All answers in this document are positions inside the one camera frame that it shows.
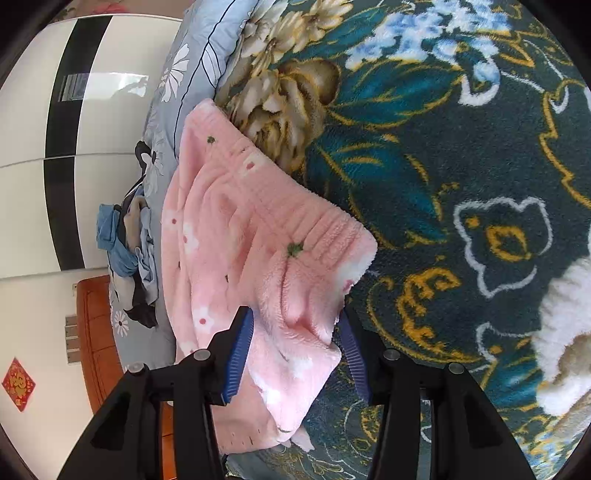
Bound beige yellow fleece garment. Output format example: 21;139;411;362
124;198;149;247

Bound teal floral blanket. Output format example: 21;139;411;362
212;0;591;480

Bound pink floral fleece pants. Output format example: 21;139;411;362
159;98;378;455

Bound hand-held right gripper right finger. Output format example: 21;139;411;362
339;307;539;480

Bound white and black wardrobe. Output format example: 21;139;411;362
0;14;186;279

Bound wooden headboard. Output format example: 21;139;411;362
76;274;182;480

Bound grey-blue floral quilt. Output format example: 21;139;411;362
107;0;278;372

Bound pile of assorted clothes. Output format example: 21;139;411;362
113;141;160;329

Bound red wall decoration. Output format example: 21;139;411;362
2;357;36;412

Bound pale blue garment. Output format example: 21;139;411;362
135;205;160;306

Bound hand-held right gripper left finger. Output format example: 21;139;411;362
55;305;256;480

